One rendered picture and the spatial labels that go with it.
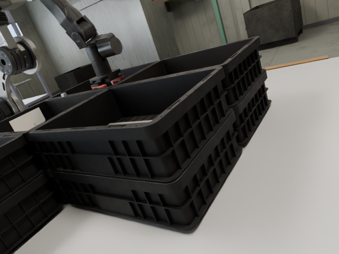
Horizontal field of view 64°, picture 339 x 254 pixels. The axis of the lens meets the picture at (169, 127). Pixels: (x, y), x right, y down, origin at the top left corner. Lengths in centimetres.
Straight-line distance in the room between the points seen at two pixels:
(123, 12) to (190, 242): 505
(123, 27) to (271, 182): 501
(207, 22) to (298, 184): 637
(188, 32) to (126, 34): 210
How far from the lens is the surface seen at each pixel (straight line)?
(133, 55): 545
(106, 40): 92
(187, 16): 699
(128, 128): 44
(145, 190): 51
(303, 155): 67
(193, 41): 704
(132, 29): 534
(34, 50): 158
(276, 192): 58
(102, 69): 98
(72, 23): 95
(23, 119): 115
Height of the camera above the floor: 106
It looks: 21 degrees down
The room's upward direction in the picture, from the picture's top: 20 degrees counter-clockwise
